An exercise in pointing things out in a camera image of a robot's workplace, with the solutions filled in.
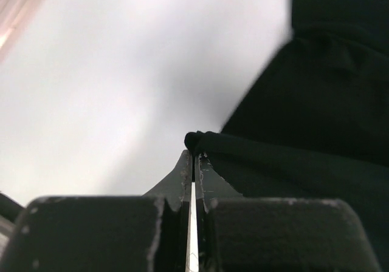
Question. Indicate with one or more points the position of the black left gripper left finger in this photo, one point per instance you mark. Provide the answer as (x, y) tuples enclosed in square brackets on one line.
[(105, 233)]

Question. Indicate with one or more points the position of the black t shirt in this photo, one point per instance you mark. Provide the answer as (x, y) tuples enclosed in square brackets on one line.
[(315, 122)]

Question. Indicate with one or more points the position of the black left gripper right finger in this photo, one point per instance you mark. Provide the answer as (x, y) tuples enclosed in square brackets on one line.
[(236, 233)]

